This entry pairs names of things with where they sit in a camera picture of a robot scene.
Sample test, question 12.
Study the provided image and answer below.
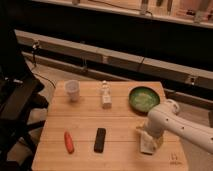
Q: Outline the small white bottle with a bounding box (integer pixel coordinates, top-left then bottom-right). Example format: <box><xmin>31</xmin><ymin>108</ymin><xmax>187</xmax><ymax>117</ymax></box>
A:
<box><xmin>101</xmin><ymin>81</ymin><xmax>112</xmax><ymax>109</ymax></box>

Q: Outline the orange toy carrot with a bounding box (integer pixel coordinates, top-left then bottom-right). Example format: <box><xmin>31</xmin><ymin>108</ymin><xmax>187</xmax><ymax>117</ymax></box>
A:
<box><xmin>64</xmin><ymin>132</ymin><xmax>74</xmax><ymax>153</ymax></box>

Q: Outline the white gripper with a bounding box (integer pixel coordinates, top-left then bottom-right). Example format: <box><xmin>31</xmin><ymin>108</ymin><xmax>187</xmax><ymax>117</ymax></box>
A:
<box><xmin>136</xmin><ymin>125</ymin><xmax>164</xmax><ymax>150</ymax></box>

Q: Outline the black chair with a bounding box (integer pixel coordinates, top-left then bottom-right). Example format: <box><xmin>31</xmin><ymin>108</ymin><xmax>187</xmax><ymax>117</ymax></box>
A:
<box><xmin>0</xmin><ymin>27</ymin><xmax>49</xmax><ymax>171</ymax></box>

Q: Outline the black floor cable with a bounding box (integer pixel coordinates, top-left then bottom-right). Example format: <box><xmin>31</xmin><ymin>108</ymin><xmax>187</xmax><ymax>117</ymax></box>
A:
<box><xmin>30</xmin><ymin>41</ymin><xmax>57</xmax><ymax>90</ymax></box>

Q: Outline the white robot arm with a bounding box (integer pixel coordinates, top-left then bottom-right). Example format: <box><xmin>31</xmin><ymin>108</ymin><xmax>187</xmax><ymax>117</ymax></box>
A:
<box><xmin>139</xmin><ymin>99</ymin><xmax>213</xmax><ymax>155</ymax></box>

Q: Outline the green ceramic bowl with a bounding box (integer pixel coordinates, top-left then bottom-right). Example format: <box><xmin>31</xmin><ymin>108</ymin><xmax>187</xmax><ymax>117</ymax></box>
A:
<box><xmin>129</xmin><ymin>86</ymin><xmax>160</xmax><ymax>113</ymax></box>

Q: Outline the translucent plastic cup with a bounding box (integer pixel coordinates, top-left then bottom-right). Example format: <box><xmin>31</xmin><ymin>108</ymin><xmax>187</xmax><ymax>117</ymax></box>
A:
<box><xmin>65</xmin><ymin>80</ymin><xmax>80</xmax><ymax>102</ymax></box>

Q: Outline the black rectangular block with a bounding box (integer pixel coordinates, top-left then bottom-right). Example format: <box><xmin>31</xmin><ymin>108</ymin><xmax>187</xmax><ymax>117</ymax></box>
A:
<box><xmin>94</xmin><ymin>128</ymin><xmax>106</xmax><ymax>153</ymax></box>

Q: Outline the white rectangular sponge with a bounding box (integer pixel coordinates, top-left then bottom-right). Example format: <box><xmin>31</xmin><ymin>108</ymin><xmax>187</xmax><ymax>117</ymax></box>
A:
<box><xmin>140</xmin><ymin>131</ymin><xmax>155</xmax><ymax>155</ymax></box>

